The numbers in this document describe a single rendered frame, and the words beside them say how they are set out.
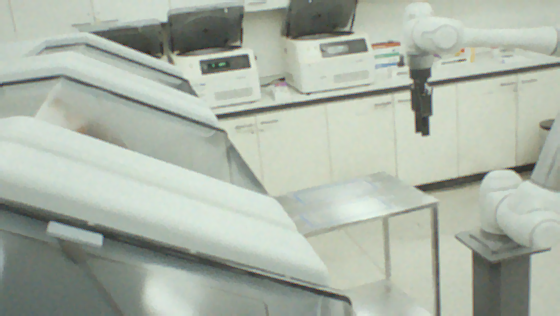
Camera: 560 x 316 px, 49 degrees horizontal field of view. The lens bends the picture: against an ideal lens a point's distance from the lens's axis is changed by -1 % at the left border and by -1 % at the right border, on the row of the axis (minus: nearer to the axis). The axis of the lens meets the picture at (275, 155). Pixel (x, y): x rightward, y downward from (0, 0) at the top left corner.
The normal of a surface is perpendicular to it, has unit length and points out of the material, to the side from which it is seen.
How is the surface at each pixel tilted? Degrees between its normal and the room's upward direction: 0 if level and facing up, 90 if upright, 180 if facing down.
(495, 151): 90
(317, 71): 90
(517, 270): 90
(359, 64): 90
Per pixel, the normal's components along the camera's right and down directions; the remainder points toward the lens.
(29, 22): 0.24, 0.25
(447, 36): -0.02, 0.27
